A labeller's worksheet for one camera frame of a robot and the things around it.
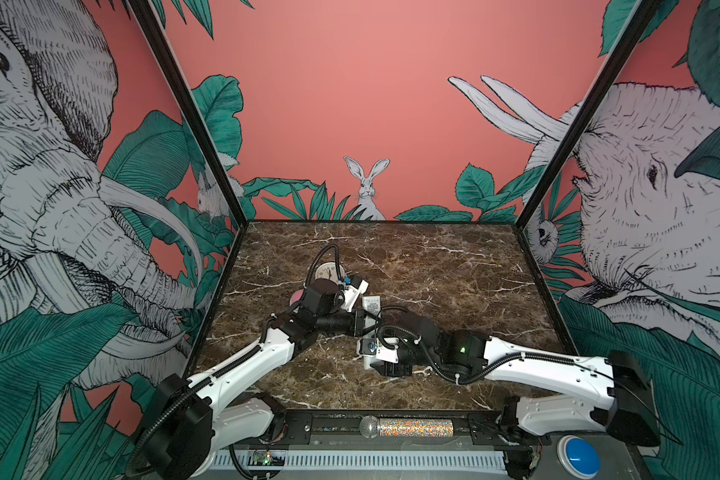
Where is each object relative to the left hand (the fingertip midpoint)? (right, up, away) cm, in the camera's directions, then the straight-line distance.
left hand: (380, 319), depth 74 cm
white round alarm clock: (-17, +10, +27) cm, 34 cm away
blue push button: (+46, -31, -5) cm, 56 cm away
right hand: (-2, -6, -3) cm, 8 cm away
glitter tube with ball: (-2, -26, -3) cm, 26 cm away
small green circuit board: (-28, -32, -4) cm, 43 cm away
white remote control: (-2, 0, 0) cm, 2 cm away
